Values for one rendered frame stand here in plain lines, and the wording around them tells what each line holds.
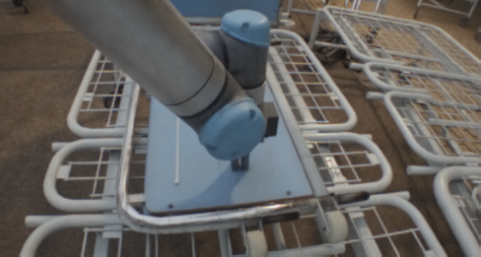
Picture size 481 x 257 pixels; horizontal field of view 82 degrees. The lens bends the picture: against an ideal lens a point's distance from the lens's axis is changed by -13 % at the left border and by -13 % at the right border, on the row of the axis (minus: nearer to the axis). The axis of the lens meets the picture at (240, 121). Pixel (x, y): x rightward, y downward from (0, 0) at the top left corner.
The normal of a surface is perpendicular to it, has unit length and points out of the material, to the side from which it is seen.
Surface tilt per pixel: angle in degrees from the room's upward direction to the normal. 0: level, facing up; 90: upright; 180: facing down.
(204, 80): 75
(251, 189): 5
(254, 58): 88
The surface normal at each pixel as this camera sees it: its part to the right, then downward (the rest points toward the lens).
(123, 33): 0.34, 0.68
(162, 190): 0.04, -0.77
